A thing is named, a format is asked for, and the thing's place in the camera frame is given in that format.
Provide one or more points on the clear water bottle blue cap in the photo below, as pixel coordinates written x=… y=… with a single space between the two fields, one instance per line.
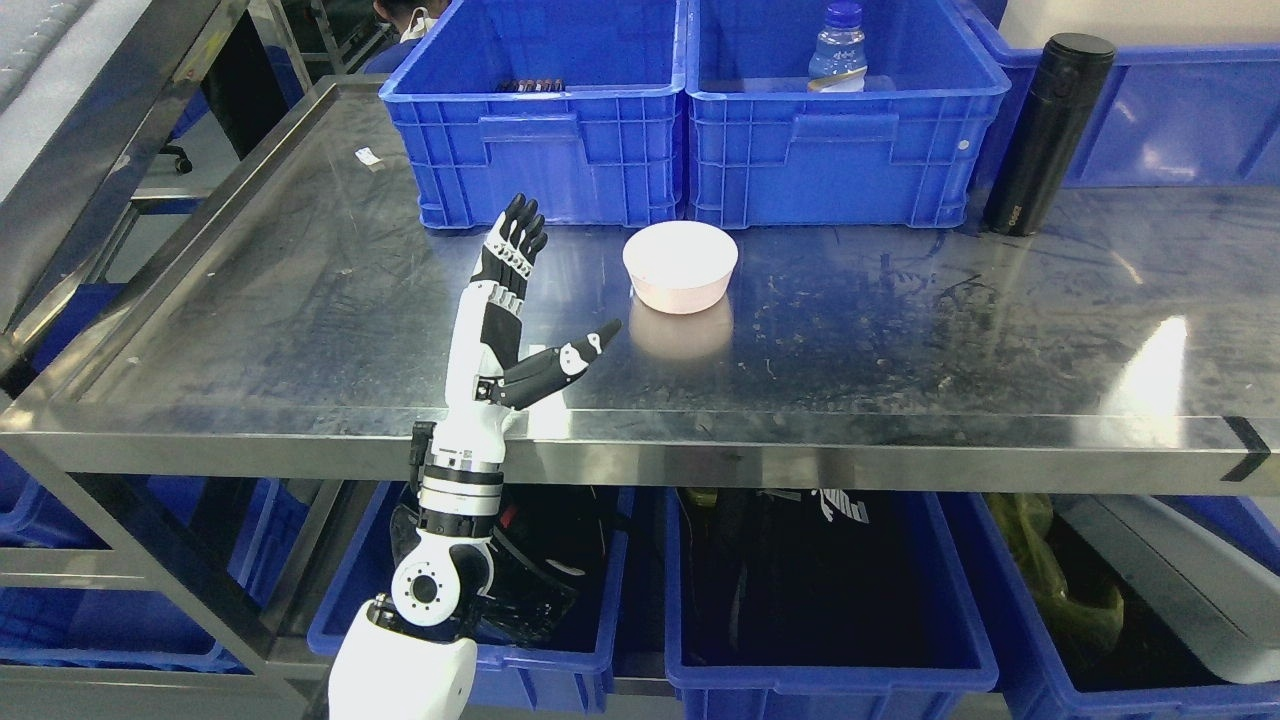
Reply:
x=839 y=63

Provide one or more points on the blue crate with dark items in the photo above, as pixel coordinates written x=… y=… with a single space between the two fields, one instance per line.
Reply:
x=579 y=105

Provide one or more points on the lower blue crate with helmet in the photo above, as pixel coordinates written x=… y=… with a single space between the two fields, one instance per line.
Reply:
x=570 y=672

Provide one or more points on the black bag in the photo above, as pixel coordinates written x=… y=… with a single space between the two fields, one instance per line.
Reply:
x=782 y=577

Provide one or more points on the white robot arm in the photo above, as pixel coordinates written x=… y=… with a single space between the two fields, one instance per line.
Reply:
x=411 y=653

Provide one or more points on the steel rack shelving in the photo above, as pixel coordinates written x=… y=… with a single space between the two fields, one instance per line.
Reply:
x=91 y=91

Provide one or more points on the lower blue crate with bag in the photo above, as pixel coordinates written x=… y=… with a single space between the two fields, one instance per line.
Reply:
x=965 y=661

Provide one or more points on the blue crate behind thermos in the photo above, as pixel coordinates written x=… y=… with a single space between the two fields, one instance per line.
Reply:
x=1191 y=100

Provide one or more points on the black thermos flask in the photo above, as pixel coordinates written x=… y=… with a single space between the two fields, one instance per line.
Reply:
x=1068 y=82

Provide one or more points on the steel table shelf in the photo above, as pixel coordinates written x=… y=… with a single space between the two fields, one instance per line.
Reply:
x=226 y=421

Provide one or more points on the blue crate with bottle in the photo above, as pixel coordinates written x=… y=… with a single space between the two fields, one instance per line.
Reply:
x=763 y=150

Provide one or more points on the pink plastic bowl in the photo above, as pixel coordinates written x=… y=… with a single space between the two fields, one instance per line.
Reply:
x=680 y=268

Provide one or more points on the lower right blue crate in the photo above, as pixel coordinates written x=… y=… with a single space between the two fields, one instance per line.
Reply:
x=1150 y=677

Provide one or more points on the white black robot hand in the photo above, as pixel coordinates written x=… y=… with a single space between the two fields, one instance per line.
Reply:
x=487 y=379

